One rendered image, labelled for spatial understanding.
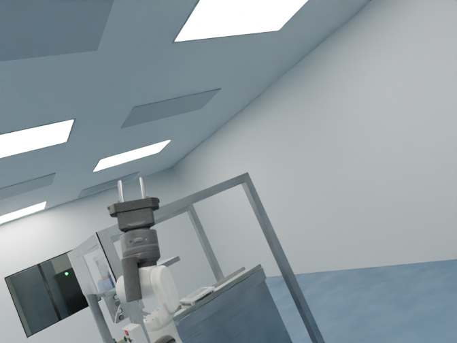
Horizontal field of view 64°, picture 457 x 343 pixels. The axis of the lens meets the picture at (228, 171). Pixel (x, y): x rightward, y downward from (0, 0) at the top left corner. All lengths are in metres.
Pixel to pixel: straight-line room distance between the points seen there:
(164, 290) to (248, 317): 2.56
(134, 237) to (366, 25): 3.98
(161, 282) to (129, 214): 0.18
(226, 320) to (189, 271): 5.21
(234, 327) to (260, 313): 0.29
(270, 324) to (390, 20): 3.25
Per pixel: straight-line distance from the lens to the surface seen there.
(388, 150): 4.60
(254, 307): 3.43
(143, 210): 0.92
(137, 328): 2.09
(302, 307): 2.81
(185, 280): 8.39
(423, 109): 4.32
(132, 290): 0.86
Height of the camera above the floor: 1.56
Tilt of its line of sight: 5 degrees up
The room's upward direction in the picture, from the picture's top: 24 degrees counter-clockwise
